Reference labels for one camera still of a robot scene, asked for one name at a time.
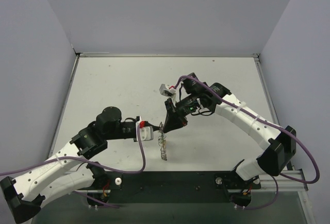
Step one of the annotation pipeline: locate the metal disc keyring holder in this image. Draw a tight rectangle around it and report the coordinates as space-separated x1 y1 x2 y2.
158 122 168 161

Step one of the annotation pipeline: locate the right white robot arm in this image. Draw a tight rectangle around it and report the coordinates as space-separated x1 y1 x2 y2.
159 73 296 181

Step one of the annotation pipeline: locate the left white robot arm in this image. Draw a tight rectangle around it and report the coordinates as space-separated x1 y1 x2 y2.
1 107 160 223

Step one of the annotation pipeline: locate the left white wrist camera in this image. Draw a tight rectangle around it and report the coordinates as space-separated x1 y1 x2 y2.
134 116 154 142

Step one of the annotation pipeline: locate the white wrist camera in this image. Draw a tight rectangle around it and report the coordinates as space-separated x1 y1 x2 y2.
134 116 154 142
159 84 177 105

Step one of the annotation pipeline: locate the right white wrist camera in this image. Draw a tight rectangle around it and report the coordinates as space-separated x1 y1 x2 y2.
159 84 177 105

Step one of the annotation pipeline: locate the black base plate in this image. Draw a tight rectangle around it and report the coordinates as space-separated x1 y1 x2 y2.
81 171 261 205

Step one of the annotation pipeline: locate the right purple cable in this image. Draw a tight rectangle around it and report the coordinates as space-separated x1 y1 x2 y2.
172 74 321 211

